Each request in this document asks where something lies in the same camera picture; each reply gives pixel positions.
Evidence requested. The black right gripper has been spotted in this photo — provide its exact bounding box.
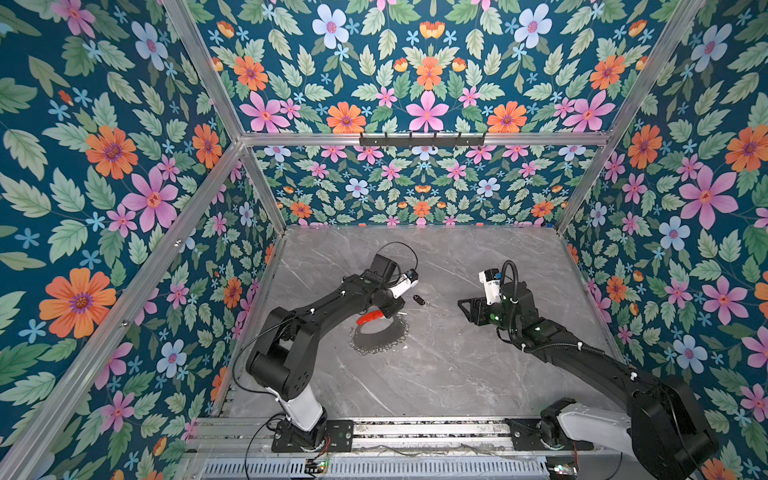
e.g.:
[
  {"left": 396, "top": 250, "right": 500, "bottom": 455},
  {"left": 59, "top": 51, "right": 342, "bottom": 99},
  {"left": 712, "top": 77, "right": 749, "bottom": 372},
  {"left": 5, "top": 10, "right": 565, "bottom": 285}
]
[{"left": 456, "top": 294, "right": 520, "bottom": 336}]

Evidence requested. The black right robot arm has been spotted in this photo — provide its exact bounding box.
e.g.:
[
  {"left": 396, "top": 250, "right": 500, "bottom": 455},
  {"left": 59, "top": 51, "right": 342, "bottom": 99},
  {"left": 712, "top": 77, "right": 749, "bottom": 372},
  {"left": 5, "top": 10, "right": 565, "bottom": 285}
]
[{"left": 457, "top": 260, "right": 720, "bottom": 479}]

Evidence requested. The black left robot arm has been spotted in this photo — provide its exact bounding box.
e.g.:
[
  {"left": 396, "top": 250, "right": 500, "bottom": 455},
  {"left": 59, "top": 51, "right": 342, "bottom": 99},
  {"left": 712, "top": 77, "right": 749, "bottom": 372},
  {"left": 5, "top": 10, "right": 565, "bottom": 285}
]
[{"left": 245, "top": 253, "right": 419, "bottom": 433}]

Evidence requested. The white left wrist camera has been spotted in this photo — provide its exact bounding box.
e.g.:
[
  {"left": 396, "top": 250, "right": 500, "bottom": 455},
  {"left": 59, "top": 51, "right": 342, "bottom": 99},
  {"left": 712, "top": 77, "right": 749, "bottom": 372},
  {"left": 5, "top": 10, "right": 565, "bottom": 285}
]
[{"left": 389, "top": 269, "right": 419, "bottom": 299}]

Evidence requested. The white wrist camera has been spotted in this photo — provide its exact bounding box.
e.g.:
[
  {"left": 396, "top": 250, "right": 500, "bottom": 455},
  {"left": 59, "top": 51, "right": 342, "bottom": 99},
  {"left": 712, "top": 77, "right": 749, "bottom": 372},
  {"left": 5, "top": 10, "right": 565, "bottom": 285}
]
[
  {"left": 478, "top": 268, "right": 501, "bottom": 305},
  {"left": 389, "top": 269, "right": 419, "bottom": 299}
]

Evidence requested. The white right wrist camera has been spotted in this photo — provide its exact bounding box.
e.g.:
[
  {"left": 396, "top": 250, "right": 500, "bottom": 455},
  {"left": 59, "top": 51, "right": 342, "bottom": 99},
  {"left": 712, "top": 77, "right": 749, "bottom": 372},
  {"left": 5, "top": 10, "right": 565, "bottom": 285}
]
[{"left": 478, "top": 268, "right": 501, "bottom": 305}]

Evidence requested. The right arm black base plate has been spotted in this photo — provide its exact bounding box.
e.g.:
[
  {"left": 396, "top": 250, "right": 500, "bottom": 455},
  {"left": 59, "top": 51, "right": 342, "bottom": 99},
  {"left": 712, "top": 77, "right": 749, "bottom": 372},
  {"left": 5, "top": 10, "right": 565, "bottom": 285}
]
[{"left": 503, "top": 418, "right": 595, "bottom": 452}]

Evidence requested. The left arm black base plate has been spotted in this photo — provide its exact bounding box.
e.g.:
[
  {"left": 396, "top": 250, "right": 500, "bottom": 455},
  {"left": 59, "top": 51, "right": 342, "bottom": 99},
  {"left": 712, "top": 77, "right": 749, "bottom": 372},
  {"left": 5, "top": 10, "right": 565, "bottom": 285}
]
[{"left": 271, "top": 417, "right": 355, "bottom": 453}]

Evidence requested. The black hook rail on wall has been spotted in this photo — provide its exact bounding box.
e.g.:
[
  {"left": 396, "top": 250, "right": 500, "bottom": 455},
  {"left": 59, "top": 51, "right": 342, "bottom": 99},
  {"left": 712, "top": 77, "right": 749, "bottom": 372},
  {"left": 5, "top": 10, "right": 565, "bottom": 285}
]
[{"left": 358, "top": 132, "right": 486, "bottom": 148}]

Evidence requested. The white perforated cable duct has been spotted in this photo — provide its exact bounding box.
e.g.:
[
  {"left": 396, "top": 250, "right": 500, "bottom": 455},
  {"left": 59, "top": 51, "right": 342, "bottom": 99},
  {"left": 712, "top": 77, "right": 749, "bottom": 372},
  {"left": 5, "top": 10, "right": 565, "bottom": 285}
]
[{"left": 201, "top": 457, "right": 550, "bottom": 479}]

